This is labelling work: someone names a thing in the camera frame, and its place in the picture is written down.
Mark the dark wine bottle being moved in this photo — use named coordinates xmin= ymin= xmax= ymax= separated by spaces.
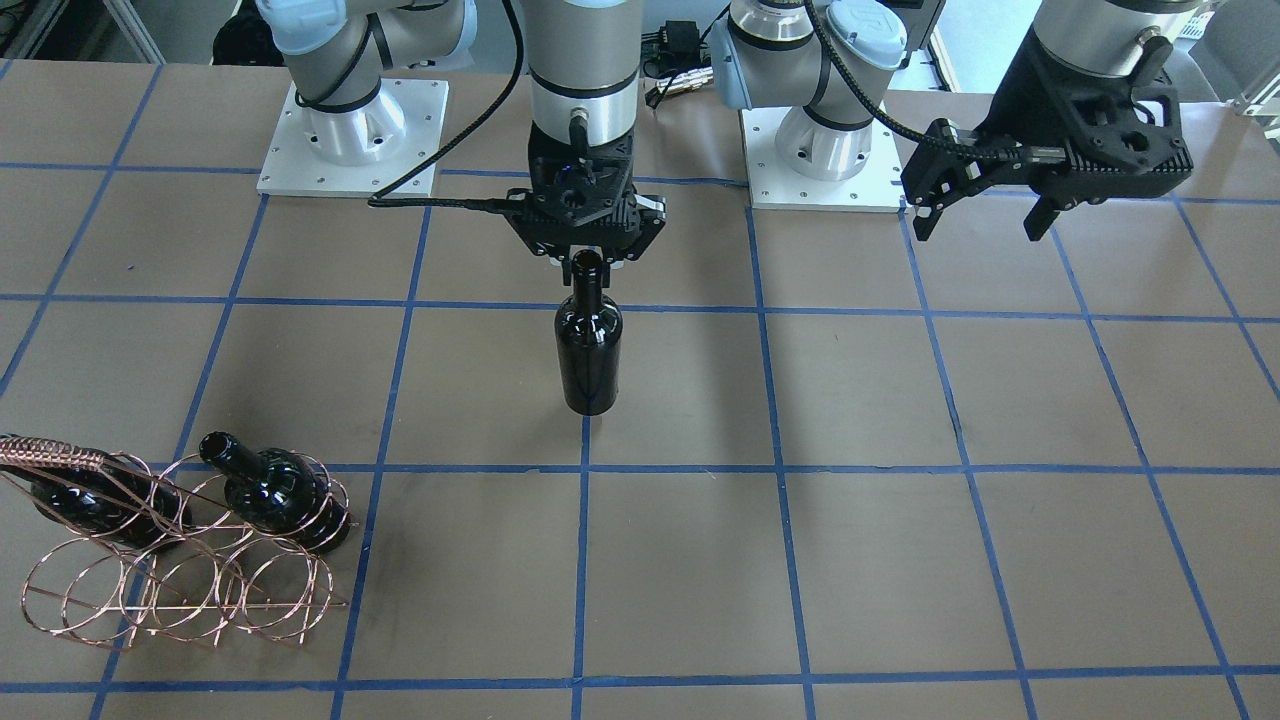
xmin=554 ymin=249 xmax=623 ymax=416

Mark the grey office chair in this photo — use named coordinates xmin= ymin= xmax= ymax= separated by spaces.
xmin=1190 ymin=1 xmax=1279 ymax=114

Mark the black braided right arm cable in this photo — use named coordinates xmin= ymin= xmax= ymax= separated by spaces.
xmin=367 ymin=0 xmax=561 ymax=213

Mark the dark wine bottle in basket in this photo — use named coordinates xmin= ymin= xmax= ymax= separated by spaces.
xmin=198 ymin=430 xmax=349 ymax=555

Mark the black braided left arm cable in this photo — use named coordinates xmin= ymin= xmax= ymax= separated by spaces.
xmin=805 ymin=0 xmax=1066 ymax=167

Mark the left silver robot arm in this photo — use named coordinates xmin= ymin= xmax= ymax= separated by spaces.
xmin=709 ymin=1 xmax=1203 ymax=241

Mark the copper wire wine basket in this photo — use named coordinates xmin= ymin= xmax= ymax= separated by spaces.
xmin=3 ymin=436 xmax=355 ymax=651

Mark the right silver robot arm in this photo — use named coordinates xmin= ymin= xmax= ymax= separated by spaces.
xmin=257 ymin=1 xmax=667 ymax=286

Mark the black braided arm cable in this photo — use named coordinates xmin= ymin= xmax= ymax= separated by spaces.
xmin=805 ymin=0 xmax=1066 ymax=167
xmin=367 ymin=0 xmax=561 ymax=213

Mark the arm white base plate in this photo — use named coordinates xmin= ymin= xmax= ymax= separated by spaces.
xmin=740 ymin=108 xmax=902 ymax=213
xmin=257 ymin=79 xmax=451 ymax=199

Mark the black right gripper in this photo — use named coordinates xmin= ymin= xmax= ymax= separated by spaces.
xmin=507 ymin=126 xmax=667 ymax=286

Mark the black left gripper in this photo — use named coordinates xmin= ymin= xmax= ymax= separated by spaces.
xmin=901 ymin=35 xmax=1194 ymax=242

